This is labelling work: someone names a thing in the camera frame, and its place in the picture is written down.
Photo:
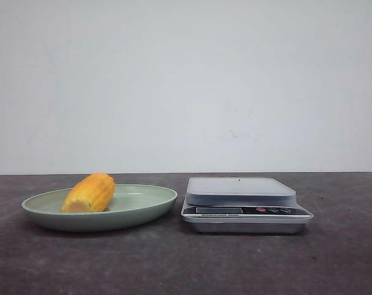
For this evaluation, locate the yellow corn cob piece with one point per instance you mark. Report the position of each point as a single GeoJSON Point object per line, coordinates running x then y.
{"type": "Point", "coordinates": [92, 194]}

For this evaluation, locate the silver digital kitchen scale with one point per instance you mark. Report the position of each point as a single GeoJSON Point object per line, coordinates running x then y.
{"type": "Point", "coordinates": [250, 205]}

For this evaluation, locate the green oval plate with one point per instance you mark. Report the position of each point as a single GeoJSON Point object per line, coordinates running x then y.
{"type": "Point", "coordinates": [131, 205]}

